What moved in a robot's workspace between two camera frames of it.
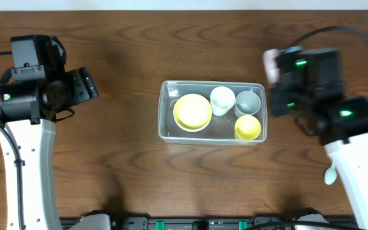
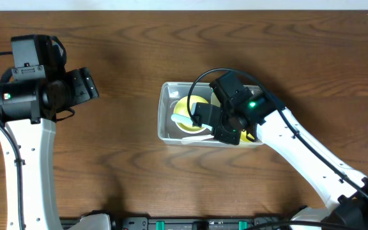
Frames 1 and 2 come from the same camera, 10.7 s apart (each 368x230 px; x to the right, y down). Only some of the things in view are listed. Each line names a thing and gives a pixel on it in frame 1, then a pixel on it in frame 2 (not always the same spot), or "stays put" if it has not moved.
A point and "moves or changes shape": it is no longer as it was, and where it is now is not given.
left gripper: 87,84 stays put
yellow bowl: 192,113 stays put
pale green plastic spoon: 330,175 moves or changes shape
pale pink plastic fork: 271,71 → 197,138
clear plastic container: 212,112 stays put
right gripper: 275,99 → 222,135
